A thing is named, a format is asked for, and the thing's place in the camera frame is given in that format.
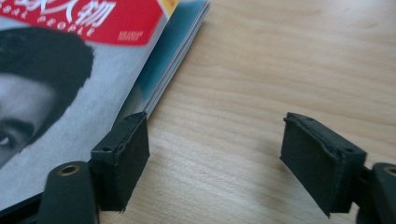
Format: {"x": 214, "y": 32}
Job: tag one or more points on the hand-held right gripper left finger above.
{"x": 121, "y": 161}

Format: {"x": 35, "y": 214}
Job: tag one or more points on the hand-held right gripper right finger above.
{"x": 320, "y": 165}

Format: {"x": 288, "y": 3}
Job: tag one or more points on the magazine with face cover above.
{"x": 77, "y": 124}

